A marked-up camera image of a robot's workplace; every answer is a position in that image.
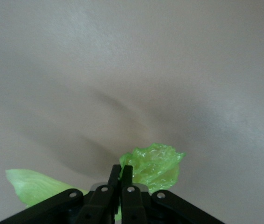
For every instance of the brown table cover cloth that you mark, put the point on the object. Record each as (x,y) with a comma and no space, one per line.
(132,70)

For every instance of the green lettuce leaf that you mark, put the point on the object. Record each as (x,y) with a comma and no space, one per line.
(155,163)

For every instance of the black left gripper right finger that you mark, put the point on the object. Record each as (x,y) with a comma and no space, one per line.
(132,200)

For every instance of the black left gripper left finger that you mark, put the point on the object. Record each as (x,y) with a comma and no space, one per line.
(99,200)

